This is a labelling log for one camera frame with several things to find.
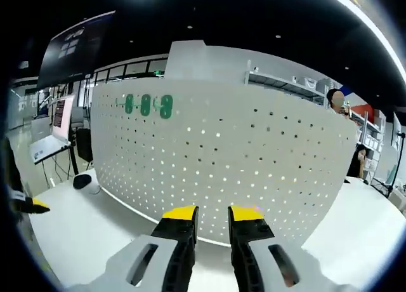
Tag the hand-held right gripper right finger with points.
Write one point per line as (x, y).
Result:
(250, 241)

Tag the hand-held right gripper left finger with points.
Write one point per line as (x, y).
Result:
(177, 241)

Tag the white perforated mounting plate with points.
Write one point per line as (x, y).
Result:
(253, 165)

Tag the black computer mouse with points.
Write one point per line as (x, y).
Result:
(82, 181)

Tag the white tilted stand table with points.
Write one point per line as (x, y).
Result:
(47, 147)

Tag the black box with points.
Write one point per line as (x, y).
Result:
(84, 144)

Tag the lit monitor screen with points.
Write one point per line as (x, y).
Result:
(61, 117)

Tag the white storage shelving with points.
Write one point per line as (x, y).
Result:
(285, 82)

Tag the large dark hanging screen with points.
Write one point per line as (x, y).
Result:
(76, 47)

